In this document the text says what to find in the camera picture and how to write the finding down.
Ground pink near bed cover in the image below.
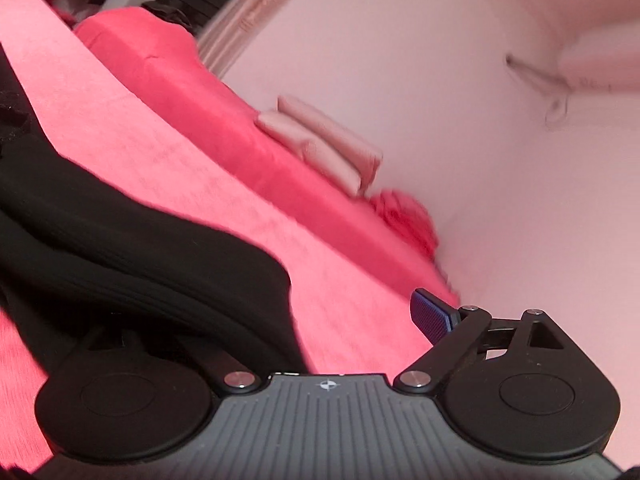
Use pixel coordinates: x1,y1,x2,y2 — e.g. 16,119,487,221
0,0,436,476

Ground black pants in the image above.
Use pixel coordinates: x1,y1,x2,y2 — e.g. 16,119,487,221
1,62,307,376

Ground upper pink pillow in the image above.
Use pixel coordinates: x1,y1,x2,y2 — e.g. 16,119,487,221
277,94,383,195

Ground lower pink pillow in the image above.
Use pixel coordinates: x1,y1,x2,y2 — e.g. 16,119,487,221
255,110,361,197

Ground folded red blanket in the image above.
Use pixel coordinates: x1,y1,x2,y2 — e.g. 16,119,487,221
369,188,439,261

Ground red far bed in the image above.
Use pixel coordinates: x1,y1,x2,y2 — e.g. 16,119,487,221
75,8,458,304

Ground pink patterned curtain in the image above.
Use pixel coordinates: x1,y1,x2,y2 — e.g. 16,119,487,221
196,0,288,77

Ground pink pillow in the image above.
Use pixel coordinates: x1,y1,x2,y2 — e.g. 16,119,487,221
277,94,383,195
255,110,361,197

